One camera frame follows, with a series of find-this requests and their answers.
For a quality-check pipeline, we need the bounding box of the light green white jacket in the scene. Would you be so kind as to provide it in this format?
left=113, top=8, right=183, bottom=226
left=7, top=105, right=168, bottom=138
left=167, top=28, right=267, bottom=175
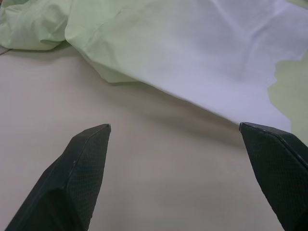
left=0, top=0, right=308, bottom=147

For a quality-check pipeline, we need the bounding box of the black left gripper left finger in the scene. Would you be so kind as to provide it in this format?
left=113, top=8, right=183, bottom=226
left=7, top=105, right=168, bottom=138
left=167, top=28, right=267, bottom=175
left=4, top=123, right=112, bottom=231

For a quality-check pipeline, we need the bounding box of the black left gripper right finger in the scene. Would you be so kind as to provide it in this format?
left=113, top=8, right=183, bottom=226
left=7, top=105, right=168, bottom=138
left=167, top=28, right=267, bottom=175
left=239, top=122, right=308, bottom=231

